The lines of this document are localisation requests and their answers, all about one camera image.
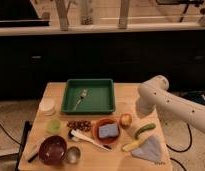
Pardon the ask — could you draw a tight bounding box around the green cucumber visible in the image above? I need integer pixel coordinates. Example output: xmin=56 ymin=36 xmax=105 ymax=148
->
xmin=134 ymin=123 xmax=156 ymax=140

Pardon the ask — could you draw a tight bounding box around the blue grey cloth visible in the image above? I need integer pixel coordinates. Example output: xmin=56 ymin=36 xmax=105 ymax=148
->
xmin=131 ymin=135 xmax=162 ymax=162

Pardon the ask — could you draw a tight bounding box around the bunch of brown grapes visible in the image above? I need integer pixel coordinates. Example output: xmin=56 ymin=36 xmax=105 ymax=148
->
xmin=67 ymin=120 xmax=92 ymax=132

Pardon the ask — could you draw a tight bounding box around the black power cable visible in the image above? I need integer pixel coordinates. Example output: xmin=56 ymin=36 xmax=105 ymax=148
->
xmin=166 ymin=123 xmax=194 ymax=154

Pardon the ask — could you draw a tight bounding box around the small green cup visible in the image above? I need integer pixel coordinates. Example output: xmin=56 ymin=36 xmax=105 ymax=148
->
xmin=46 ymin=119 xmax=61 ymax=135

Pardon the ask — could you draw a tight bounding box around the blue black object on floor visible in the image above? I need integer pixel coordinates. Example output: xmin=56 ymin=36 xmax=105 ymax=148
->
xmin=182 ymin=91 xmax=205 ymax=106

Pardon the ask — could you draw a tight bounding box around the silver fork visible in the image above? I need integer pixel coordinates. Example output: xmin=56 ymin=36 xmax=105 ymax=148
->
xmin=73 ymin=89 xmax=88 ymax=111

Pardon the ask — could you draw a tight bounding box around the yellow banana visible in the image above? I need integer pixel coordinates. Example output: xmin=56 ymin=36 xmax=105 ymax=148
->
xmin=122 ymin=139 xmax=143 ymax=152

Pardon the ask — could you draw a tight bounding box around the small metal cup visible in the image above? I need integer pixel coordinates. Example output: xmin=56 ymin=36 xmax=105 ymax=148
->
xmin=66 ymin=146 xmax=81 ymax=164

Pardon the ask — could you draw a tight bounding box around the green plastic tray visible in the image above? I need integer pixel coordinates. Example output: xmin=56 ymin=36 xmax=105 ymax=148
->
xmin=61 ymin=79 xmax=116 ymax=115

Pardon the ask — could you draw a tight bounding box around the blue sponge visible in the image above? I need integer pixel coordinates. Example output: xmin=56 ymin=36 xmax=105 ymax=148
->
xmin=98 ymin=123 xmax=119 ymax=139

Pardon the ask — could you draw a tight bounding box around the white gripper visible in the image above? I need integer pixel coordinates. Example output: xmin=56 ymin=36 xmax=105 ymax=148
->
xmin=136 ymin=98 xmax=155 ymax=116

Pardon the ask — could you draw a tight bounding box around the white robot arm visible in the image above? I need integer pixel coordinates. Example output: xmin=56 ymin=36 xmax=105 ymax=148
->
xmin=136 ymin=75 xmax=205 ymax=134

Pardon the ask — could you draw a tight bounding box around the orange red apple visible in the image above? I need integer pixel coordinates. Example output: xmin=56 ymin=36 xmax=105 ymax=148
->
xmin=119 ymin=113 xmax=132 ymax=128

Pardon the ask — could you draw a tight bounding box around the white handled spatula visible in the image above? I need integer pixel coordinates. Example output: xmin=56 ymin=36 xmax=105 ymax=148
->
xmin=69 ymin=129 xmax=112 ymax=151

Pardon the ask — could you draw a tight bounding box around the orange plate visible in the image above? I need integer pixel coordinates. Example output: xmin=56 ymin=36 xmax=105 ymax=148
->
xmin=92 ymin=117 xmax=121 ymax=145

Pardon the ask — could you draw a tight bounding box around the maroon bowl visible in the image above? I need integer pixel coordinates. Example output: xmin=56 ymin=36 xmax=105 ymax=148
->
xmin=38 ymin=135 xmax=67 ymax=165

